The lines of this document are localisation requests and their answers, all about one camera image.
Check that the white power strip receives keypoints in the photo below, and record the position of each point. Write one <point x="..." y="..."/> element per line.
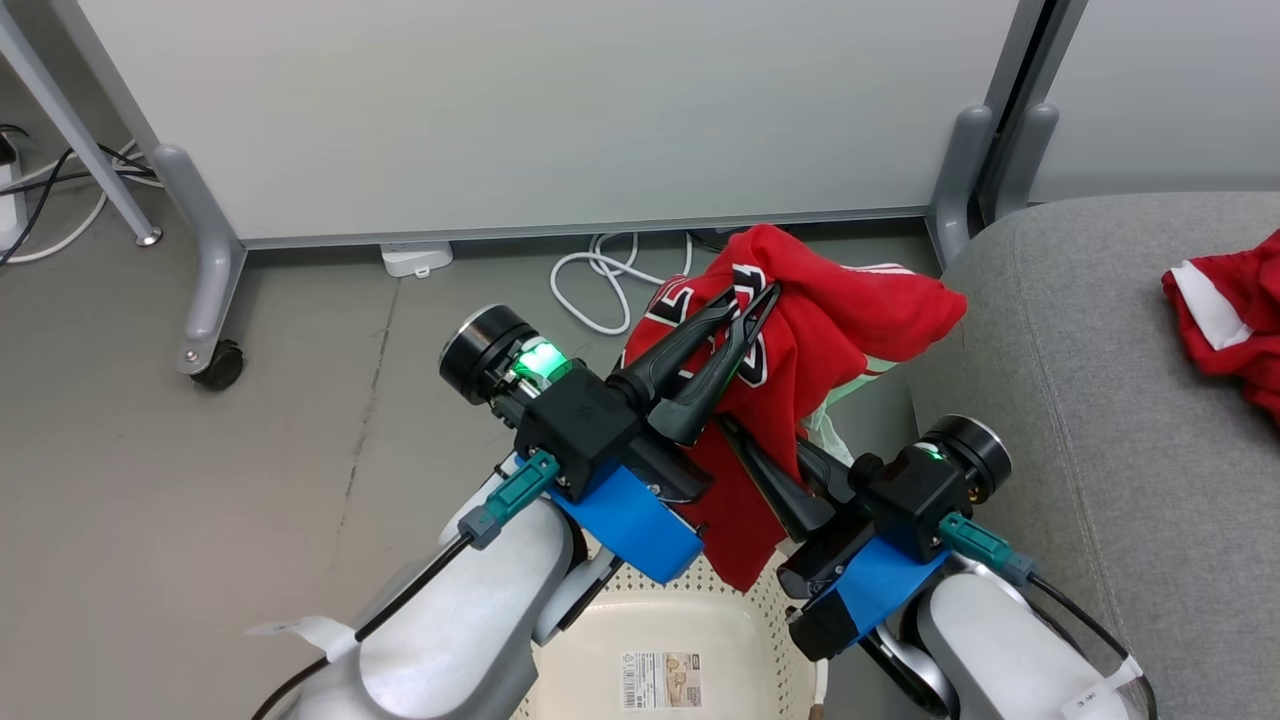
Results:
<point x="8" y="210"/>

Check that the blue left camera mount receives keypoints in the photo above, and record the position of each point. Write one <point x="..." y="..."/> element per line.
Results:
<point x="630" y="525"/>

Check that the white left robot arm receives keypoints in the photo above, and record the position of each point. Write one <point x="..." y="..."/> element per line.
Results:
<point x="450" y="640"/>

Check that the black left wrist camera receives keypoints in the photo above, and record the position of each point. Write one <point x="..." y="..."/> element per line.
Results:
<point x="580" y="430"/>

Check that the narrow white partition panel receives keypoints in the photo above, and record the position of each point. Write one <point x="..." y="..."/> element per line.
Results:
<point x="1150" y="90"/>

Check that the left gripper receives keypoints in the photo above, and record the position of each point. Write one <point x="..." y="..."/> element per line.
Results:
<point x="672" y="472"/>

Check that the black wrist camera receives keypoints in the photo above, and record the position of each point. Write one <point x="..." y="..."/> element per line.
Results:
<point x="580" y="430"/>
<point x="915" y="500"/>

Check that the cream plastic laundry basket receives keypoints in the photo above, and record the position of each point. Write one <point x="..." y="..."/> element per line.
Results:
<point x="600" y="660"/>

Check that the red shorts with white stripe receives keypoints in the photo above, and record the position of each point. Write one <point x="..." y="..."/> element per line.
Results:
<point x="1235" y="320"/>

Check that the wide white partition panel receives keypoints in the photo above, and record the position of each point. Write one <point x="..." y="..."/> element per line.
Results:
<point x="550" y="100"/>

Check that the grey partition foot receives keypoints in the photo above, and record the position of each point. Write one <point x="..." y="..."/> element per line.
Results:
<point x="955" y="180"/>
<point x="210" y="270"/>
<point x="1025" y="160"/>

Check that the blue right camera mount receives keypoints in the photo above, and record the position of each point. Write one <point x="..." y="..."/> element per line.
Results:
<point x="885" y="590"/>

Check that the grey metal table leg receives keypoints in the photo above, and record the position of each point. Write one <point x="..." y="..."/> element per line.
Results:
<point x="75" y="122"/>

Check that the black caster wheel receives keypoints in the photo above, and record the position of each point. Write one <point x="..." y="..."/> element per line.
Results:
<point x="220" y="366"/>

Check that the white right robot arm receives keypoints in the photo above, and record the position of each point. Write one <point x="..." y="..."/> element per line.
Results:
<point x="985" y="645"/>

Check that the teal camera connector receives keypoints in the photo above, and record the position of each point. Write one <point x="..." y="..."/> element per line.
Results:
<point x="510" y="498"/>
<point x="985" y="548"/>

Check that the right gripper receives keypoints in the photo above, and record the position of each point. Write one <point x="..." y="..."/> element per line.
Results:
<point x="820" y="560"/>

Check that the teal right camera connector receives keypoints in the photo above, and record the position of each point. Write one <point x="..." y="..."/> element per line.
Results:
<point x="985" y="548"/>

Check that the grey fabric sofa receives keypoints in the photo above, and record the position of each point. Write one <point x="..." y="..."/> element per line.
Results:
<point x="1120" y="430"/>

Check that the red basketball jersey with print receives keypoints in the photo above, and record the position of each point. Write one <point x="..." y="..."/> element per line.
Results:
<point x="830" y="310"/>

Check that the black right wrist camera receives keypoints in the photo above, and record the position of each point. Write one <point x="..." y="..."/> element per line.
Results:
<point x="915" y="500"/>

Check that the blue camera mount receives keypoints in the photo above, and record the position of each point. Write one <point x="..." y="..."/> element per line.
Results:
<point x="630" y="525"/>
<point x="885" y="590"/>

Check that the teal left camera connector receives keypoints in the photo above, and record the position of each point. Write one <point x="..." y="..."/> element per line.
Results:
<point x="510" y="498"/>

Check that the paper label sticker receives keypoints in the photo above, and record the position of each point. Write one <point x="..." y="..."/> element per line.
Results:
<point x="662" y="682"/>

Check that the white power adapter box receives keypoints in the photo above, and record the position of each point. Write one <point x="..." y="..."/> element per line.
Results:
<point x="415" y="258"/>

